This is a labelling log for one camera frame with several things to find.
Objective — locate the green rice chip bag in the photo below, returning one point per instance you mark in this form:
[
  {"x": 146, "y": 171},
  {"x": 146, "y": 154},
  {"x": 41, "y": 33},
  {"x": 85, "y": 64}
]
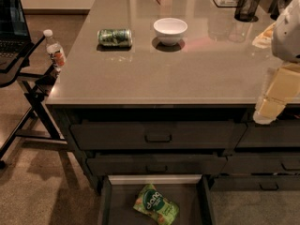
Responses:
[{"x": 152, "y": 203}]

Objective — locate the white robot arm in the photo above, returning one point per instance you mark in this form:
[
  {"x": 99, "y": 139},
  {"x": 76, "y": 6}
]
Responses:
[{"x": 284, "y": 38}]

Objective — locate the top right dark drawer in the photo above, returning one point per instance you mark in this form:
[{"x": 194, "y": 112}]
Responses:
[{"x": 284, "y": 132}]

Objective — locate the dark drawer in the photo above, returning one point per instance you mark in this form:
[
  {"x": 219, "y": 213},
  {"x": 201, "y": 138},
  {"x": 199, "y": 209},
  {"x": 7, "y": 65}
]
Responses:
[
  {"x": 284, "y": 132},
  {"x": 256, "y": 182},
  {"x": 157, "y": 135},
  {"x": 156, "y": 163},
  {"x": 263, "y": 163}
]

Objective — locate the middle right dark drawer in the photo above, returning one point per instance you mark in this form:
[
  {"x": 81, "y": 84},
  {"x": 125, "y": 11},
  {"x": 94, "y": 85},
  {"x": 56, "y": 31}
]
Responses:
[{"x": 263, "y": 163}]

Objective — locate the bottom right dark drawer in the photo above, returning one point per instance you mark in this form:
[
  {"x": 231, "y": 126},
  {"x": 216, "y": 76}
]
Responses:
[{"x": 256, "y": 182}]

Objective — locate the grey kitchen counter cabinet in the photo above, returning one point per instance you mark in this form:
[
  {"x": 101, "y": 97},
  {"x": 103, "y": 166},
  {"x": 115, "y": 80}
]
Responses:
[{"x": 214, "y": 73}]

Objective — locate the top left dark drawer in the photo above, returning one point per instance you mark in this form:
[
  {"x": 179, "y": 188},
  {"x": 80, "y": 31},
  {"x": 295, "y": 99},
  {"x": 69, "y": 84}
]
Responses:
[{"x": 157, "y": 135}]

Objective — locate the open bottom left drawer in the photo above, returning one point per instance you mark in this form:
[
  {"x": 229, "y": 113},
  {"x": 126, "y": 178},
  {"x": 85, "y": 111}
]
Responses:
[{"x": 190, "y": 192}]

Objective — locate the middle left dark drawer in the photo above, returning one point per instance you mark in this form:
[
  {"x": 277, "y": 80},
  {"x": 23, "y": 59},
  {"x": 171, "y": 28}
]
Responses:
[{"x": 156, "y": 163}]

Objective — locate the black mesh cup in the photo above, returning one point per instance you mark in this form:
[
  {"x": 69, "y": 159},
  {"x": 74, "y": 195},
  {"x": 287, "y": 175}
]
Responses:
[{"x": 245, "y": 10}]

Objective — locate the white bowl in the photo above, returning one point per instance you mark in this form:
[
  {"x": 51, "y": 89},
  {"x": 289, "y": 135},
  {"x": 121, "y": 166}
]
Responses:
[{"x": 169, "y": 31}]

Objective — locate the green soda can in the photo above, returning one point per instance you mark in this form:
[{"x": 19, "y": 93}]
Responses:
[{"x": 114, "y": 37}]

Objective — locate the clear plastic water bottle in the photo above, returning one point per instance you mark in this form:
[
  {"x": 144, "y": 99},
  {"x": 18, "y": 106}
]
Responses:
[{"x": 54, "y": 50}]

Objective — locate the black laptop stand table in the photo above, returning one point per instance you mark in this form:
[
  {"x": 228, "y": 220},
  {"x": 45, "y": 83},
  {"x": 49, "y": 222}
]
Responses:
[{"x": 35, "y": 88}]

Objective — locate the black laptop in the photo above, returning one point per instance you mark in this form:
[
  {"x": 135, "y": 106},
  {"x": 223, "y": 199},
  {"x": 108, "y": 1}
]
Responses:
[{"x": 15, "y": 40}]

